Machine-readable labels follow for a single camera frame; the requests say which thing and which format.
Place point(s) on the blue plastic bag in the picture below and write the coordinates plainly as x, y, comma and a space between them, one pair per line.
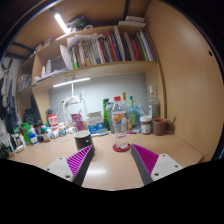
141, 115

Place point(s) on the clear glass bottle white cap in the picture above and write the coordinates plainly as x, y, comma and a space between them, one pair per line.
153, 106

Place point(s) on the white bottle blue label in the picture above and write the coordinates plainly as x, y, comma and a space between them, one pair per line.
33, 137

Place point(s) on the small white labelled bottle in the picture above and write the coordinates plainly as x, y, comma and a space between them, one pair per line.
62, 130

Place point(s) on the light blue hairbrush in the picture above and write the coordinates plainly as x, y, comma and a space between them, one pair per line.
101, 132

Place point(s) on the ceiling light bar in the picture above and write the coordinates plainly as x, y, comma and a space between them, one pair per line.
61, 23

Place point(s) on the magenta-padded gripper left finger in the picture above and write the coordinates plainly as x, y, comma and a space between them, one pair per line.
60, 166

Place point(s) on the black mug white inside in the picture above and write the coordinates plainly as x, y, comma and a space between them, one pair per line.
83, 141

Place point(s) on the brown mug with spoon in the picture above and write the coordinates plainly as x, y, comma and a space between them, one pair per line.
159, 126

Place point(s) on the magenta pouch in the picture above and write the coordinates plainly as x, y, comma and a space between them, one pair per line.
77, 121

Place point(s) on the green plastic container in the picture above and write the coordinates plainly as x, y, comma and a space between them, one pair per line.
25, 131

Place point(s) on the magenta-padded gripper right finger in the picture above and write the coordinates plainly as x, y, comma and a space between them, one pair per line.
165, 165

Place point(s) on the hanging dark clothes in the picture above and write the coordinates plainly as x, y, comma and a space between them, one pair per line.
8, 96

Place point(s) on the brown jar white lid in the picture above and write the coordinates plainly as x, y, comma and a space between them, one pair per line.
145, 126

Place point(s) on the wooden shelf unit with books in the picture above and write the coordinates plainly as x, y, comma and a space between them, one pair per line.
100, 68

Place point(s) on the red and white can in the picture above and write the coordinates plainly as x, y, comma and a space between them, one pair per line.
52, 120

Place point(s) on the yellow-capped glass bottle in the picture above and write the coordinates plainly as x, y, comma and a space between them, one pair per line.
124, 97

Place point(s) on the white and blue carton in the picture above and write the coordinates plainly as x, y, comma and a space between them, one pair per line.
95, 124

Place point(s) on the white wall power socket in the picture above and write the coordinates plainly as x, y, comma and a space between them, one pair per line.
73, 100

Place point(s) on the clear red-capped drink bottle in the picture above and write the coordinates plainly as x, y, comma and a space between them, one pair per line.
119, 120

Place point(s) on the green-capped green plastic bottle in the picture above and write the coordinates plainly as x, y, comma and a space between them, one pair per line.
132, 115

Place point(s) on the grey shaker bottle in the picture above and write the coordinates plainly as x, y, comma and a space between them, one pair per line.
109, 115

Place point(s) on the flat round red coaster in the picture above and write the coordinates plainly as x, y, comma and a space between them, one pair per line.
116, 149

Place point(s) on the small brown green-capped bottle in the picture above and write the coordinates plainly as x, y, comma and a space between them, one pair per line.
45, 136

